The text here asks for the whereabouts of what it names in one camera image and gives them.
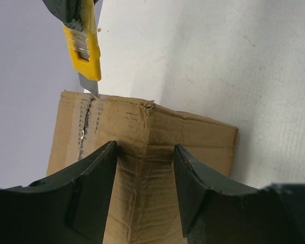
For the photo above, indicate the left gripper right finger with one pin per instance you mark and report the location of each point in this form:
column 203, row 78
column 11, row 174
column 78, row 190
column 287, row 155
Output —
column 216, row 209

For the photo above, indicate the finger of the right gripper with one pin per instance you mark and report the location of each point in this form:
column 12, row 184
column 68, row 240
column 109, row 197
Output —
column 67, row 11

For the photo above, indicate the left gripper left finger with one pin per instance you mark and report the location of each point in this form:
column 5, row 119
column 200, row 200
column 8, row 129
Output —
column 69, row 206

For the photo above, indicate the yellow utility knife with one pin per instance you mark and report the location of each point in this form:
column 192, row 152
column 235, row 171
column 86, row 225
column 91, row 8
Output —
column 82, row 42

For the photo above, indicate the brown cardboard express box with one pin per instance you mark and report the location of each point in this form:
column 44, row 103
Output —
column 143, row 206

